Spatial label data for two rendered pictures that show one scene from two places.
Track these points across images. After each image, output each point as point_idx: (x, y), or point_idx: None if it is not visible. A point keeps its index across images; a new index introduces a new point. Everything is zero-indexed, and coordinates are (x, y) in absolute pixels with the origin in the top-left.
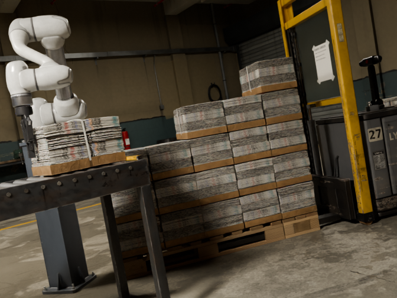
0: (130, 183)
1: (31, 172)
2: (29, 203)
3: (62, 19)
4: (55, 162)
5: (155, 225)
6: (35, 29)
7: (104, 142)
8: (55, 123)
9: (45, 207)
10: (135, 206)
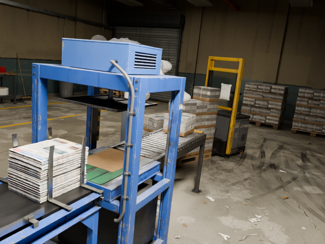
0: (202, 142)
1: (124, 121)
2: (189, 148)
3: (170, 64)
4: (184, 131)
5: (202, 157)
6: (163, 67)
7: (192, 124)
8: (187, 117)
9: (191, 150)
10: None
